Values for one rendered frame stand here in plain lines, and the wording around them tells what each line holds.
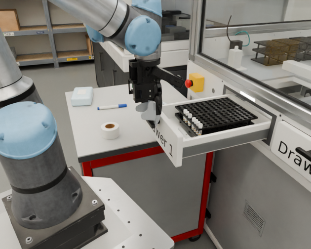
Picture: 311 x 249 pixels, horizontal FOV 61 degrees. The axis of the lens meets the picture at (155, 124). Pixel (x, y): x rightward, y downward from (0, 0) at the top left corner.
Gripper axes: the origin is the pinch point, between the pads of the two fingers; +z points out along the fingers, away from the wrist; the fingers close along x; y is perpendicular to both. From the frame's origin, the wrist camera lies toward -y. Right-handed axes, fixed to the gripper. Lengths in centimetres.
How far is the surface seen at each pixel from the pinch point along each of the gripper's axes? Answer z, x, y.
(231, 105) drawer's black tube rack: 1.2, -2.8, -30.9
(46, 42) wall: 59, -427, 38
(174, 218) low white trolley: 63, -12, -15
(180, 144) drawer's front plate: 0.6, 14.5, -2.2
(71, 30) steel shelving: 34, -376, -4
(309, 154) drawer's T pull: -0.4, 31.7, -30.2
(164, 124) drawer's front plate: -0.9, 5.1, -1.3
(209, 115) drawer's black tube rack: 1.1, 1.8, -19.1
